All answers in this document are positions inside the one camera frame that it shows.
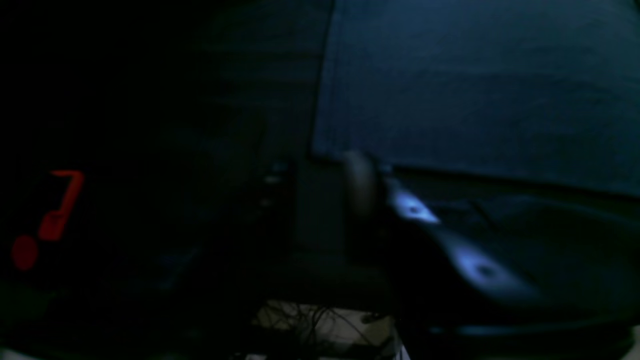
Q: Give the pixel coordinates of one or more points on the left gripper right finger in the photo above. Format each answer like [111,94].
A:
[503,271]

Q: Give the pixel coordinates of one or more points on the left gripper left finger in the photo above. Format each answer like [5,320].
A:
[252,233]

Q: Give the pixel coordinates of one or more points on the dark grey T-shirt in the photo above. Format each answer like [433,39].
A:
[537,91]

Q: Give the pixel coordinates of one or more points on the red clamp on table edge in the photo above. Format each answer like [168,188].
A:
[45,215]

